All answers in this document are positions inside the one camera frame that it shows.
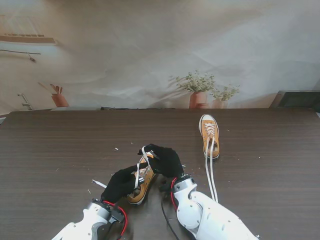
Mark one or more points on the white shoelace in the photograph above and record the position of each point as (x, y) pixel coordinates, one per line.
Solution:
(143, 160)
(207, 170)

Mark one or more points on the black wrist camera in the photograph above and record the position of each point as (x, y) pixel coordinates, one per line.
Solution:
(116, 215)
(165, 186)

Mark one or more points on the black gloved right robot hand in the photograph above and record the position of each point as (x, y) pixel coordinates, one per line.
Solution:
(167, 162)

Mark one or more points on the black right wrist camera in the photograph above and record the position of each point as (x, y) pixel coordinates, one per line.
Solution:
(165, 186)

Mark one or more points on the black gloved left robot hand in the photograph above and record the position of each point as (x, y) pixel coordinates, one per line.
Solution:
(120, 185)

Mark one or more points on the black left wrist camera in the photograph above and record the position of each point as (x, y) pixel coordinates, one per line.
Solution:
(116, 215)

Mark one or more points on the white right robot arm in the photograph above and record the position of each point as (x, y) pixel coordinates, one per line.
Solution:
(205, 215)

